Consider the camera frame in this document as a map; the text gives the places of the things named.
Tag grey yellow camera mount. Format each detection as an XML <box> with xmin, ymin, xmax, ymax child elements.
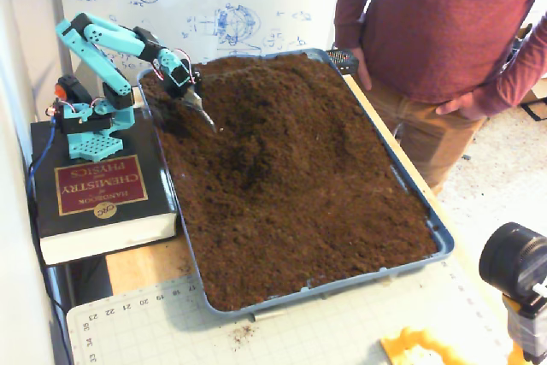
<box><xmin>502</xmin><ymin>290</ymin><xmax>547</xmax><ymax>365</ymax></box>

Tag grey cutting mat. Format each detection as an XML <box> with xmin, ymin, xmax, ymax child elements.
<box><xmin>66</xmin><ymin>253</ymin><xmax>514</xmax><ymax>365</ymax></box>

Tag person's right hand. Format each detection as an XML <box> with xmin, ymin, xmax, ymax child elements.
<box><xmin>350</xmin><ymin>47</ymin><xmax>373</xmax><ymax>92</ymax></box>

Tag blue cable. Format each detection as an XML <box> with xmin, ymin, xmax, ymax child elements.
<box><xmin>25</xmin><ymin>116</ymin><xmax>59</xmax><ymax>212</ymax></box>

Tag black cable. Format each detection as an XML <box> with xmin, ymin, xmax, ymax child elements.
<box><xmin>27</xmin><ymin>193</ymin><xmax>76</xmax><ymax>365</ymax></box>

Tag person in red shirt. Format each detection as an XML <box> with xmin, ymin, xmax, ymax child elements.
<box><xmin>332</xmin><ymin>0</ymin><xmax>547</xmax><ymax>195</ymax></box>

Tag black perforated box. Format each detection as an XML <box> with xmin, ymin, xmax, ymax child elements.
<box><xmin>326</xmin><ymin>48</ymin><xmax>361</xmax><ymax>75</ymax></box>

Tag person's left forearm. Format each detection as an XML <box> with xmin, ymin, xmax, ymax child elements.
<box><xmin>472</xmin><ymin>14</ymin><xmax>547</xmax><ymax>119</ymax></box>

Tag person's right forearm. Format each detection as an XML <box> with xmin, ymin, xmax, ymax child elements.
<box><xmin>332</xmin><ymin>0</ymin><xmax>371</xmax><ymax>56</ymax></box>

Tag black camera lens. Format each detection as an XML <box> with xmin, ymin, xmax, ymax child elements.
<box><xmin>478</xmin><ymin>221</ymin><xmax>547</xmax><ymax>302</ymax></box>

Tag brown soil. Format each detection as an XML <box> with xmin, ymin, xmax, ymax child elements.
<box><xmin>140</xmin><ymin>51</ymin><xmax>439</xmax><ymax>313</ymax></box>

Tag black chemistry physics handbook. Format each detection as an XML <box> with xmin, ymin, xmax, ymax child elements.
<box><xmin>29</xmin><ymin>106</ymin><xmax>179</xmax><ymax>266</ymax></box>

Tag yellow plastic part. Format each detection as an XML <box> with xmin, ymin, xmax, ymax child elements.
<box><xmin>379</xmin><ymin>326</ymin><xmax>475</xmax><ymax>365</ymax></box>

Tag blue plastic tray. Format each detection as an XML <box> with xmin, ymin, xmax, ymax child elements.
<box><xmin>136</xmin><ymin>47</ymin><xmax>456</xmax><ymax>320</ymax></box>

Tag person's left hand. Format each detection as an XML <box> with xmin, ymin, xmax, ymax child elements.
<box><xmin>434</xmin><ymin>91</ymin><xmax>488</xmax><ymax>122</ymax></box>

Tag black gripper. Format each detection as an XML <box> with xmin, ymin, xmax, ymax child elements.
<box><xmin>162</xmin><ymin>69</ymin><xmax>217</xmax><ymax>133</ymax></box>

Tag whiteboard with blue drawings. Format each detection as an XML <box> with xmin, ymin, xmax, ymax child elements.
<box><xmin>53</xmin><ymin>0</ymin><xmax>345</xmax><ymax>88</ymax></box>

